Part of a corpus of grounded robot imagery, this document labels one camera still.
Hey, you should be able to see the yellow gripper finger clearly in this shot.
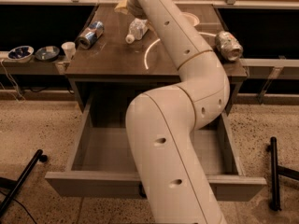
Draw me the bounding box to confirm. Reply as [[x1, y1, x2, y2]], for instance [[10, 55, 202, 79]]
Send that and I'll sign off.
[[114, 0, 129, 15]]

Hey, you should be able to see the clear plastic water bottle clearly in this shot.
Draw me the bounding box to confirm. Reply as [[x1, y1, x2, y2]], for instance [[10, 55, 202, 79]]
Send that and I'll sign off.
[[125, 18, 148, 44]]

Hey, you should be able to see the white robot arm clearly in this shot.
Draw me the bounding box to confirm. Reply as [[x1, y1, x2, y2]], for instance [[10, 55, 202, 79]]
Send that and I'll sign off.
[[125, 0, 230, 224]]

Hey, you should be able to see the open grey top drawer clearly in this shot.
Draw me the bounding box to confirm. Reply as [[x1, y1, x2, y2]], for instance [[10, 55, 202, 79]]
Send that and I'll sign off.
[[46, 99, 266, 202]]

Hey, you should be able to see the blue red soda can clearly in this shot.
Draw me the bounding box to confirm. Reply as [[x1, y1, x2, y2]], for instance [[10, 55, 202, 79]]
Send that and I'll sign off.
[[78, 21, 105, 49]]

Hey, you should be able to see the small white paper cup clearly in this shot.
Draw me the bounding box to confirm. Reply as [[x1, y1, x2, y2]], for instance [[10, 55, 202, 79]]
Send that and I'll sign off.
[[62, 42, 76, 60]]

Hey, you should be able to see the white bowl on cabinet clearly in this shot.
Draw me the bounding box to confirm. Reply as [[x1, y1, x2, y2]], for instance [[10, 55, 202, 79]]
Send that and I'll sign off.
[[183, 12, 200, 27]]

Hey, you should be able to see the grey cabinet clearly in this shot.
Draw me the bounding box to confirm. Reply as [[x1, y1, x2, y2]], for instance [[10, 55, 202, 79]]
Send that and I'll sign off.
[[64, 3, 249, 117]]

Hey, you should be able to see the low side shelf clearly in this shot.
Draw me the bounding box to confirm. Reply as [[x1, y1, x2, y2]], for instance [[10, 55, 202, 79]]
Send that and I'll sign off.
[[0, 56, 70, 76]]

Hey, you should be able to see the grey blue bowl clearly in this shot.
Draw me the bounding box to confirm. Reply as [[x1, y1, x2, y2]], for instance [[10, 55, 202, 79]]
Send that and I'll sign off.
[[35, 46, 60, 62]]

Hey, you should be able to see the blue patterned bowl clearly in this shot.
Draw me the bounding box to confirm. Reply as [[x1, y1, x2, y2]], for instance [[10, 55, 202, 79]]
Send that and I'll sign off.
[[8, 46, 34, 63]]

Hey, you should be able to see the crushed silver can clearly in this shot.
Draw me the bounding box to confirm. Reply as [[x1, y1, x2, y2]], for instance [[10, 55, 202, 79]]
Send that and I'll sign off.
[[215, 31, 243, 62]]

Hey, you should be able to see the black left stand leg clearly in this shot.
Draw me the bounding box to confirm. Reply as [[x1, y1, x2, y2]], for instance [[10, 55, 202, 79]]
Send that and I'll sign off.
[[0, 149, 48, 217]]

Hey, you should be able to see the black stand leg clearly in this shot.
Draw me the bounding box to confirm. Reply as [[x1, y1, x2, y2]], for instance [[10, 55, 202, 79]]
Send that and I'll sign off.
[[266, 137, 299, 211], [0, 149, 48, 217]]

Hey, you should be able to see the black right stand leg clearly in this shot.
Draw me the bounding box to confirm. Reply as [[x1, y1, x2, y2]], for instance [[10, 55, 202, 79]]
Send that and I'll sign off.
[[266, 137, 299, 211]]

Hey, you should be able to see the white cable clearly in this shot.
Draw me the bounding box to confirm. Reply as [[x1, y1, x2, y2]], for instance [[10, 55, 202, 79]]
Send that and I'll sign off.
[[0, 59, 26, 102]]

